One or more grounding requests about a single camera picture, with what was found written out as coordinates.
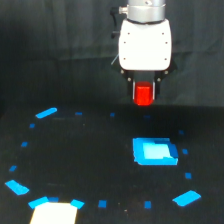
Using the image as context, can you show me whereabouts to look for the small blue tape bottom right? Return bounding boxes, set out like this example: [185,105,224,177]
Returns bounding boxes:
[144,201,152,209]

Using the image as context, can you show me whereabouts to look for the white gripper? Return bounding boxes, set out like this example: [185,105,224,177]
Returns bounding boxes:
[111,19,176,100]

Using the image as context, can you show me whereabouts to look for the white paper sheet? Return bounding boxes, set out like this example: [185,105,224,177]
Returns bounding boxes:
[29,202,78,224]

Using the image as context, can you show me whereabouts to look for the blue square tape patch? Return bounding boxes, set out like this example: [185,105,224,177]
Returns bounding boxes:
[133,138,179,166]

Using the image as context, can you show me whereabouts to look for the black backdrop curtain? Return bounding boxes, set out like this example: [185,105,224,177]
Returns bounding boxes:
[0,0,224,107]

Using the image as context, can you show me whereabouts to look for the long blue tape bottom right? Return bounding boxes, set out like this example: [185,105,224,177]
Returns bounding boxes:
[173,190,201,207]

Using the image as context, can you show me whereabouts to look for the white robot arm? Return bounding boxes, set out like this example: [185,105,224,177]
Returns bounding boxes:
[110,0,172,106]

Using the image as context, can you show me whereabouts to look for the red cylindrical block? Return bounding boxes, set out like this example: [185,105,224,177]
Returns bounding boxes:
[134,81,153,106]

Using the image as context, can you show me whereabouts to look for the blue tape beside paper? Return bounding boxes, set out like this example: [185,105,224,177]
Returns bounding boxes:
[71,199,84,209]

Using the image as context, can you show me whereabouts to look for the long blue tape bottom left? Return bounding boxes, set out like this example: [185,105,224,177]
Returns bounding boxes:
[28,196,49,209]

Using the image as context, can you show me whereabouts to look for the small blue tape bottom centre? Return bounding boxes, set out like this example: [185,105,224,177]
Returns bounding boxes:
[98,200,107,208]

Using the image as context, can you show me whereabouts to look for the long blue tape top left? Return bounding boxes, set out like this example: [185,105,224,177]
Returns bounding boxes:
[35,108,57,119]

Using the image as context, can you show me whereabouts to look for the long blue tape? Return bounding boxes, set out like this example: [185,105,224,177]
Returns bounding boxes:
[28,196,49,209]
[5,180,29,195]
[35,108,57,119]
[173,190,201,207]

